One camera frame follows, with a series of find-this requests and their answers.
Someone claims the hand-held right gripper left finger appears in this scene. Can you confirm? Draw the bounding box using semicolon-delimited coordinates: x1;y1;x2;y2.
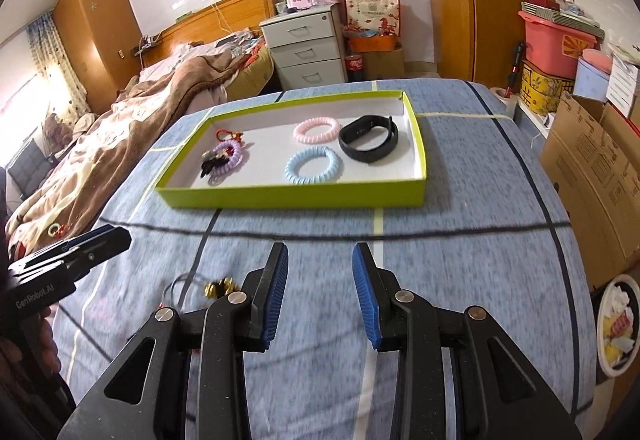
75;243;290;440

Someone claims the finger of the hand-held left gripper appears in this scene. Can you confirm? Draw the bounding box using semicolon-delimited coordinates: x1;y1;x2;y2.
30;226;121;255
10;229;132;280

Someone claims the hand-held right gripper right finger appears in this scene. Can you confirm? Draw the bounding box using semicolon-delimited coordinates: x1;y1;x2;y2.
351;243;583;440

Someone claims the grey cord with gold bells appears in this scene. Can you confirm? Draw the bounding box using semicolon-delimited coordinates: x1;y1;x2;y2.
162;273;243;308

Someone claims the green shallow cardboard box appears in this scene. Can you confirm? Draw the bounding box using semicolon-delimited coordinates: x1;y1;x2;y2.
154;90;428;210

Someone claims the light blue spiral hair tie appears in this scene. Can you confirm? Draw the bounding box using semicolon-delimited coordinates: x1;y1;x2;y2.
284;146;344;186

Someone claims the purple spiral hair tie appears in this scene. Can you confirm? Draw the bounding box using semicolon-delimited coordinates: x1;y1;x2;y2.
207;143;246;178

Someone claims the black smart band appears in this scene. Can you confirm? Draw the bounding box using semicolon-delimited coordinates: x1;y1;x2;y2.
338;115;401;164

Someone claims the pink spiral hair tie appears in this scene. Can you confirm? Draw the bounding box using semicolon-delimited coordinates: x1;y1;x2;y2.
293;117;343;144

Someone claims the person's left hand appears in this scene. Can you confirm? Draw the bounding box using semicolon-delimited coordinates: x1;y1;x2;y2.
35;305;60;373

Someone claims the floral quilt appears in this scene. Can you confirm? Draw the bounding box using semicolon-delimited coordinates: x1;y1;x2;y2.
10;105;166;231

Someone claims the brown stuffed toy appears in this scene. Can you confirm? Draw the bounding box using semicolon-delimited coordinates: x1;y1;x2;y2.
42;113;73;146

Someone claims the bed with brown blanket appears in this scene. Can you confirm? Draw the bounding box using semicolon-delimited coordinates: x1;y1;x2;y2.
5;53;281;241

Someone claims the patterned curtain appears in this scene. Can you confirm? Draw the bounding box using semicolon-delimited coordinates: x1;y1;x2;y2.
25;13;91;121

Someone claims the narrow wooden wardrobe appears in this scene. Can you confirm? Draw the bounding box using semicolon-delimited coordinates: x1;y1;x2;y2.
52;0;143;113

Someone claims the small brown cardboard box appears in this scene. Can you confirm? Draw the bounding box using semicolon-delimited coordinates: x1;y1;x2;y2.
362;48;406;81

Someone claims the grey drawer nightstand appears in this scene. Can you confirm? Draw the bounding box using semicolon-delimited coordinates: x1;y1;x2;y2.
260;3;351;91

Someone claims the large brown cardboard box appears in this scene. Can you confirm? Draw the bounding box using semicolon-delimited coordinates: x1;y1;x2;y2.
539;93;640;291

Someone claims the orange box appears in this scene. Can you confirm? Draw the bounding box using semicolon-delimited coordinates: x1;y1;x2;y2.
348;34;398;54

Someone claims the wooden headboard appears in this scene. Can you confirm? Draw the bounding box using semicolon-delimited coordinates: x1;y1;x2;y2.
142;0;276;68

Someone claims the yellow black patterned box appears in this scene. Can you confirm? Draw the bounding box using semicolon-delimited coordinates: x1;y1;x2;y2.
520;60;576;113

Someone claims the red black pole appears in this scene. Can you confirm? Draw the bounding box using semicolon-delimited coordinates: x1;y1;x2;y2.
505;40;526;96

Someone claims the red gift bag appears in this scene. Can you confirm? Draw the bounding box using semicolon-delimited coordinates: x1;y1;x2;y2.
344;0;402;38

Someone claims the pink floral box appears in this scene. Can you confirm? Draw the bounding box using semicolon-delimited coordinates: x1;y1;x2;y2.
287;0;346;14

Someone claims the pink plastic bucket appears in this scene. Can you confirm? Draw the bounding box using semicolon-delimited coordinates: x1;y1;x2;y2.
517;10;603;81

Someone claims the pale blue box pink lid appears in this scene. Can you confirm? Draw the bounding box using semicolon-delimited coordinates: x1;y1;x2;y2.
572;49;613;101

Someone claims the white labelled cardboard box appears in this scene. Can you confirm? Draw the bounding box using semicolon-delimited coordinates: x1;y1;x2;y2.
605;50;640;116

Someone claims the striped flat box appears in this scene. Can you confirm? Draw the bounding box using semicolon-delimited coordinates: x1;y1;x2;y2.
520;0;601;28

